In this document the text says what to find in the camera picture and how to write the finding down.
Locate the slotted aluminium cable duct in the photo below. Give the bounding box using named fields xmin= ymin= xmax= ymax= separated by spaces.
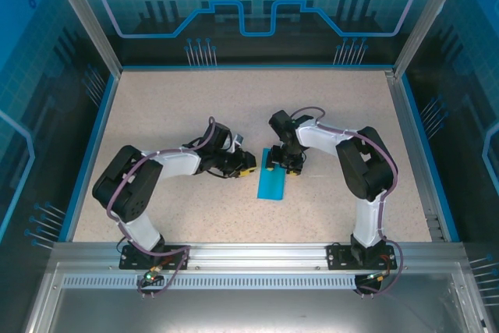
xmin=61 ymin=275 xmax=362 ymax=289

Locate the cable connector with green light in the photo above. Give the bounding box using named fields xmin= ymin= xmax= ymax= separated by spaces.
xmin=140 ymin=264 xmax=164 ymax=284
xmin=364 ymin=269 xmax=393 ymax=284

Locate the aluminium mounting rail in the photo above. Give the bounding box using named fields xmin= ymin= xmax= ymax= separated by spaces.
xmin=50 ymin=241 xmax=467 ymax=274

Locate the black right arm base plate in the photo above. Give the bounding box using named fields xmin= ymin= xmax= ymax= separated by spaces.
xmin=326 ymin=243 xmax=395 ymax=271

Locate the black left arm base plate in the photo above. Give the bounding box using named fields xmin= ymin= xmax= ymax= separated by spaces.
xmin=119 ymin=244 xmax=192 ymax=271

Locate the aluminium frame post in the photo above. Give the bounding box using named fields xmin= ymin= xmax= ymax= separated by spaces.
xmin=391 ymin=0 xmax=472 ymax=79
xmin=43 ymin=0 xmax=125 ymax=77

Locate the aluminium side rail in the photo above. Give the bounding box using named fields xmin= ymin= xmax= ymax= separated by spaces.
xmin=384 ymin=69 xmax=446 ymax=243

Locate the blue paper sheet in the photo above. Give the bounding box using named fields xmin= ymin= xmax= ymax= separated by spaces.
xmin=256 ymin=147 xmax=288 ymax=202

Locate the blue table border strip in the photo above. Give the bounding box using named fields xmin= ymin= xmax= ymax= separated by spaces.
xmin=399 ymin=74 xmax=461 ymax=243
xmin=64 ymin=73 xmax=121 ymax=243

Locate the thin black left gripper cable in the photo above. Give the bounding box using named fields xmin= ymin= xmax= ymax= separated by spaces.
xmin=207 ymin=168 xmax=235 ymax=181

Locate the grey metal tray panel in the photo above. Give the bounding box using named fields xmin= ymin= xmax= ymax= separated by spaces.
xmin=21 ymin=262 xmax=490 ymax=333

